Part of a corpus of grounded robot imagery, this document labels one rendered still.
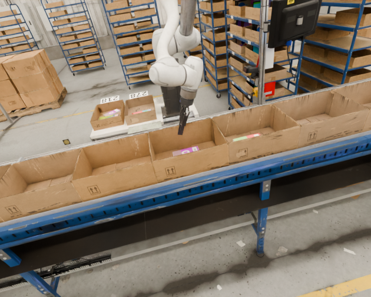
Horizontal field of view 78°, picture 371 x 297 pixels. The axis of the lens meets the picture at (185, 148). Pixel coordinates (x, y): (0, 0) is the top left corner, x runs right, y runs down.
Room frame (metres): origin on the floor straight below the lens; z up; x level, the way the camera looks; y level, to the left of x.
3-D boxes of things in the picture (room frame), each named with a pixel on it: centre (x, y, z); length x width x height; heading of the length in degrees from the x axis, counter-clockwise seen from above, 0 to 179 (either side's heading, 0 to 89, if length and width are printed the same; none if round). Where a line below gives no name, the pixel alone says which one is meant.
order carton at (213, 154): (1.04, -0.01, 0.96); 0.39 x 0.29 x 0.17; 95
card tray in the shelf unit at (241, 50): (3.00, -0.99, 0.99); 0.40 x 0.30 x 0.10; 3
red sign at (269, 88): (1.88, -0.81, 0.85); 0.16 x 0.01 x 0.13; 95
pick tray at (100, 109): (2.09, 0.68, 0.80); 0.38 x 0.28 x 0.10; 4
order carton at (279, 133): (1.08, -0.40, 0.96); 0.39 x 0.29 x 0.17; 95
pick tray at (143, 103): (2.08, 0.37, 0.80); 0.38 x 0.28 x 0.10; 4
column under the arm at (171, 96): (2.02, 0.03, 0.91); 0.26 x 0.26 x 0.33; 3
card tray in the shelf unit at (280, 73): (2.52, -1.04, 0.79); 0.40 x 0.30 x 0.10; 7
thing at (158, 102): (2.12, 0.34, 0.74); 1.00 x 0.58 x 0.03; 93
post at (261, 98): (1.84, -0.74, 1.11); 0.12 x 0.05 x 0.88; 95
